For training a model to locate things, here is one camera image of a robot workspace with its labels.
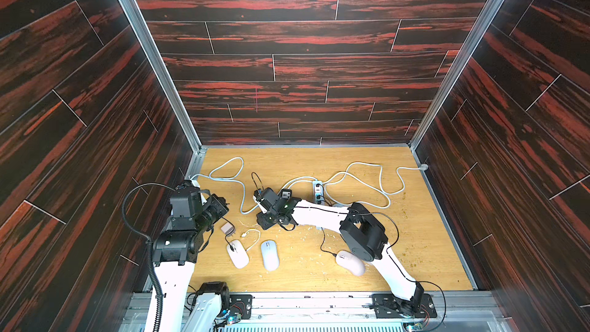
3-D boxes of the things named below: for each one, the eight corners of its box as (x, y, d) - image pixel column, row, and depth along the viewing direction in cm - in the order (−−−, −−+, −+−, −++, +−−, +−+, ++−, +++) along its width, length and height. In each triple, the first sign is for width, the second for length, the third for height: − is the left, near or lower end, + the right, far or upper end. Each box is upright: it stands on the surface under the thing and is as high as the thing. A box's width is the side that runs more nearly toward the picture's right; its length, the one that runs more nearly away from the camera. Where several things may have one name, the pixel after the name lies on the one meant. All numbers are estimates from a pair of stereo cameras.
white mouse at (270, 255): (263, 272, 83) (263, 270, 81) (261, 244, 89) (260, 241, 87) (279, 269, 83) (279, 267, 81) (276, 241, 90) (275, 239, 88)
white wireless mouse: (236, 272, 83) (235, 270, 81) (226, 245, 89) (224, 244, 87) (251, 263, 85) (251, 262, 83) (240, 238, 91) (239, 236, 89)
